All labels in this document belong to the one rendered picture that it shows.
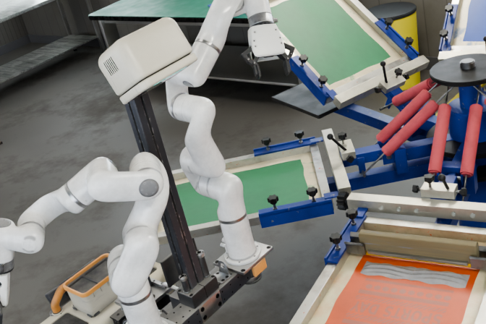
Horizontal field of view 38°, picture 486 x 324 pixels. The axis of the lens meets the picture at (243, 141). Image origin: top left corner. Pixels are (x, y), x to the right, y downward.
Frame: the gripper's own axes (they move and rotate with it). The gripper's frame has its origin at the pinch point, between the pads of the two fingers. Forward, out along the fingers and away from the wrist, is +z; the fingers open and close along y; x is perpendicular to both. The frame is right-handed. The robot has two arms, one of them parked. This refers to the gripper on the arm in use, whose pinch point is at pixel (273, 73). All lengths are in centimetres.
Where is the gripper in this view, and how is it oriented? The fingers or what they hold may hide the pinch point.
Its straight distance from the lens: 214.2
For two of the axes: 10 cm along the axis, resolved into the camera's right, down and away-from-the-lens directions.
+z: 2.1, 9.5, -2.2
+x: 2.0, -2.7, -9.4
